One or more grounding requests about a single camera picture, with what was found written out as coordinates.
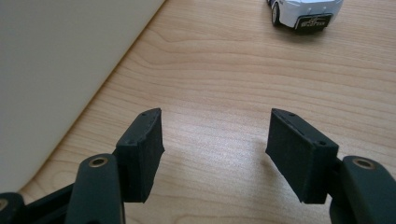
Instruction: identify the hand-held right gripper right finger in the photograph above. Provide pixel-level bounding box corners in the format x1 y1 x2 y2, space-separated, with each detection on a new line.
264 107 340 204

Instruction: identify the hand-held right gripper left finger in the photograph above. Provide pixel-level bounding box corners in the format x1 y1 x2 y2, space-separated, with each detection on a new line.
116 107 165 203

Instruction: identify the white plastic bin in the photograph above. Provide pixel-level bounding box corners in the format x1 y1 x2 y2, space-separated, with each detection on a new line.
0 0 166 194

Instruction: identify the white toy car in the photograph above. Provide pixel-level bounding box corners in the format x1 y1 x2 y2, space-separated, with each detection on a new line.
265 0 345 33

